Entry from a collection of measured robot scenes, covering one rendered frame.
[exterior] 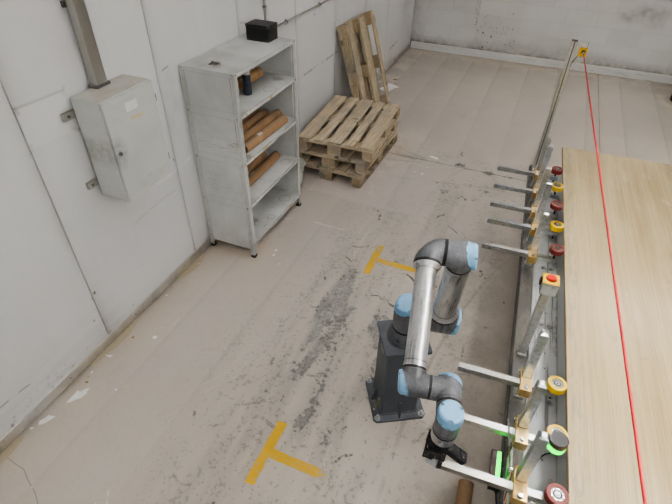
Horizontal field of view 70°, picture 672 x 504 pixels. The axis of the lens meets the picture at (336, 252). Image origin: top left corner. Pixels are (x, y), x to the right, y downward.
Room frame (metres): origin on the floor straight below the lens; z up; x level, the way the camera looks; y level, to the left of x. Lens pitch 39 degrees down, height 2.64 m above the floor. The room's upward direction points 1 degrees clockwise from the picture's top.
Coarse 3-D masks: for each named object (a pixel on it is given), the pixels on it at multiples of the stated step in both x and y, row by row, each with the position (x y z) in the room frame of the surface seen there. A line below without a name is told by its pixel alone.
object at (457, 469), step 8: (448, 464) 0.91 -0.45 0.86; (456, 464) 0.91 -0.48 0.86; (456, 472) 0.88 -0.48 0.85; (464, 472) 0.88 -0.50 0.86; (472, 472) 0.88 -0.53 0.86; (480, 472) 0.88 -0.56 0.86; (480, 480) 0.86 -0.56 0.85; (488, 480) 0.85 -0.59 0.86; (496, 480) 0.85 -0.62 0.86; (504, 480) 0.85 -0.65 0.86; (496, 488) 0.83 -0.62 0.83; (504, 488) 0.83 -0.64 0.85; (512, 488) 0.82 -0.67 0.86; (528, 488) 0.82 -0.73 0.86; (528, 496) 0.80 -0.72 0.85; (536, 496) 0.80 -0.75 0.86
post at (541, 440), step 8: (544, 432) 0.87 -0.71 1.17; (536, 440) 0.86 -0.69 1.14; (544, 440) 0.85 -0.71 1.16; (536, 448) 0.85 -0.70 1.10; (544, 448) 0.84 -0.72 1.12; (528, 456) 0.85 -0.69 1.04; (536, 456) 0.84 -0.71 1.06; (520, 464) 0.88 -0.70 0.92; (528, 464) 0.85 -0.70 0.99; (536, 464) 0.84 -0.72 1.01; (520, 472) 0.85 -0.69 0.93; (528, 472) 0.84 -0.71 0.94; (520, 480) 0.85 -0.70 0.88
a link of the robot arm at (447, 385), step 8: (440, 376) 1.09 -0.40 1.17; (448, 376) 1.07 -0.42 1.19; (456, 376) 1.08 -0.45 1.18; (432, 384) 1.04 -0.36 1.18; (440, 384) 1.04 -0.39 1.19; (448, 384) 1.04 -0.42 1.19; (456, 384) 1.04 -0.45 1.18; (432, 392) 1.02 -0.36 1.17; (440, 392) 1.01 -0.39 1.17; (448, 392) 1.00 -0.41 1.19; (456, 392) 1.01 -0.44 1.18; (432, 400) 1.01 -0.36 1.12; (456, 400) 0.98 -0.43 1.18
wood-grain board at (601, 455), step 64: (576, 192) 2.83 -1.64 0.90; (640, 192) 2.85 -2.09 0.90; (576, 256) 2.13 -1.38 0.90; (640, 256) 2.15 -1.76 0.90; (576, 320) 1.63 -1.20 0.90; (640, 320) 1.64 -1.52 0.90; (576, 384) 1.26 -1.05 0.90; (640, 384) 1.26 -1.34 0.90; (576, 448) 0.96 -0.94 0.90; (640, 448) 0.97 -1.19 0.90
